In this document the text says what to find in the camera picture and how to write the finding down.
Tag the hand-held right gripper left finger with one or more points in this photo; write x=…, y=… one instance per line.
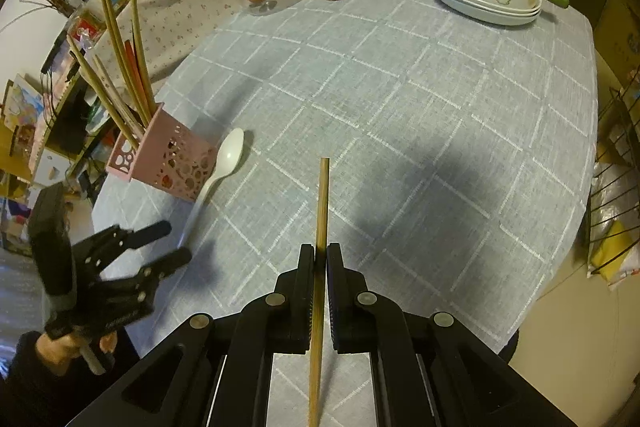
x=309, y=277

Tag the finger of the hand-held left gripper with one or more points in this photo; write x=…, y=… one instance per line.
x=172, y=261
x=150, y=231

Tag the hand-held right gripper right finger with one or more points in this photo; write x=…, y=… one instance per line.
x=332, y=277

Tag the wooden chopstick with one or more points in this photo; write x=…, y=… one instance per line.
x=323, y=207
x=140, y=42
x=120, y=47
x=95, y=79

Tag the pink perforated utensil holder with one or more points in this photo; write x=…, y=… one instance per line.
x=175, y=157

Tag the white plastic spoon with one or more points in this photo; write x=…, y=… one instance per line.
x=227, y=157

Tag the pale printed chopstick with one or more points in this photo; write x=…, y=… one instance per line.
x=115, y=89

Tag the red chopstick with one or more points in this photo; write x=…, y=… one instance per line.
x=132, y=67

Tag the person's left hand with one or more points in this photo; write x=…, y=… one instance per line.
x=57, y=349

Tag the wooden shelf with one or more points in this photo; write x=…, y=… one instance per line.
x=60, y=117

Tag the colourful picture book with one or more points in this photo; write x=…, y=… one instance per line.
x=22, y=107

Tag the grey checked tablecloth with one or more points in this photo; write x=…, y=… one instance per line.
x=400, y=107

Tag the floral cloth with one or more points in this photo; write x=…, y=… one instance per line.
x=190, y=17

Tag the clear jar with black lid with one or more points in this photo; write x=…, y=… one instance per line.
x=95, y=17

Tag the yellow bag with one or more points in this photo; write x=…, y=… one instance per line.
x=620, y=267

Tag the cardboard box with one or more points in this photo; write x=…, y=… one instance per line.
x=620, y=37

